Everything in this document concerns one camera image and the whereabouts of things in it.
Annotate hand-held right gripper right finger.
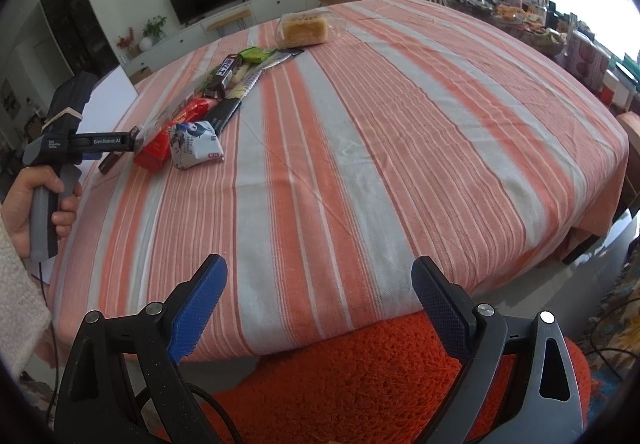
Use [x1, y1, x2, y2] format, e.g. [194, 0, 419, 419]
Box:
[411, 255, 588, 444]

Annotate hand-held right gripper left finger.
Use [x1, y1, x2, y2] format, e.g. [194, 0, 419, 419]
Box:
[52, 253, 228, 444]

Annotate red snack packet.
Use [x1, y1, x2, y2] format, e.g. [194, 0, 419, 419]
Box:
[132, 96, 221, 173]

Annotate dark brown snack bar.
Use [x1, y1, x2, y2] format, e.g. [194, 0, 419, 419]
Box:
[98, 151, 122, 175]

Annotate long clear snack packet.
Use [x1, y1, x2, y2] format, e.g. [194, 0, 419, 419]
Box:
[132, 74, 216, 150]

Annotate white and blue snack packet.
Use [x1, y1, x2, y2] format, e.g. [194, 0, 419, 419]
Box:
[170, 120, 224, 171]

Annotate long black and clear packet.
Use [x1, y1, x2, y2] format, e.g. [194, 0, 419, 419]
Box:
[206, 49, 306, 132]

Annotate brown chocolate bar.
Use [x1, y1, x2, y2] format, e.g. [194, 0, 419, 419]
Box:
[202, 54, 243, 99]

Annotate cream snack packet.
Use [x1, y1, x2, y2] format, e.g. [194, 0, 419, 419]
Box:
[227, 66, 252, 97]

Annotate light green snack packet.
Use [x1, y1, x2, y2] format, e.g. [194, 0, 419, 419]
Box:
[239, 46, 276, 64]

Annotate bread loaf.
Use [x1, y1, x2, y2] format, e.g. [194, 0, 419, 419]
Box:
[276, 9, 351, 49]

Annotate person's left forearm white sleeve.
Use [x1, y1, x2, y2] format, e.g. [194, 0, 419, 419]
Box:
[0, 221, 54, 387]

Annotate person's left hand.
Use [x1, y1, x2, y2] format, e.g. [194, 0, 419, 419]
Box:
[0, 169, 84, 266]

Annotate white board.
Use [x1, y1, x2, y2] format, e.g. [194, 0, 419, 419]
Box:
[40, 65, 140, 285]

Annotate red flower arrangement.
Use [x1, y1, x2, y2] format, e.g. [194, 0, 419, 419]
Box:
[116, 27, 141, 59]

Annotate green plant in white vase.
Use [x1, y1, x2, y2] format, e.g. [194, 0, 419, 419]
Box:
[141, 15, 168, 51]

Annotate orange shaggy seat cushion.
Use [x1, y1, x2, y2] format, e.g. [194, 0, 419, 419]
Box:
[150, 311, 593, 444]

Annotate dark glass display cabinet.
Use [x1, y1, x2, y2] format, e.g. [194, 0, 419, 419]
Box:
[40, 0, 121, 92]

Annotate wooden stool with hairpin legs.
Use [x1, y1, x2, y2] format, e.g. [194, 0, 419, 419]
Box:
[206, 10, 253, 42]

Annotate patterned floor rug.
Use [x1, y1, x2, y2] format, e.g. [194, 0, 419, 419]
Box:
[582, 249, 640, 405]

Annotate orange grey striped tablecloth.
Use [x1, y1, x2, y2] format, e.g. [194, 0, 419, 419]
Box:
[47, 0, 630, 365]

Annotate white television cabinet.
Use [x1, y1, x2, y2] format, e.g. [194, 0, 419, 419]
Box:
[122, 0, 307, 75]

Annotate red and white box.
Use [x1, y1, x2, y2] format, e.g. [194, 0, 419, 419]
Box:
[566, 30, 609, 91]

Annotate pile of assorted clutter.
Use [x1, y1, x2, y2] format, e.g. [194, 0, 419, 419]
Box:
[442, 0, 576, 57]

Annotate black cable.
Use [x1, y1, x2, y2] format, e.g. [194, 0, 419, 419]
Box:
[132, 384, 246, 444]

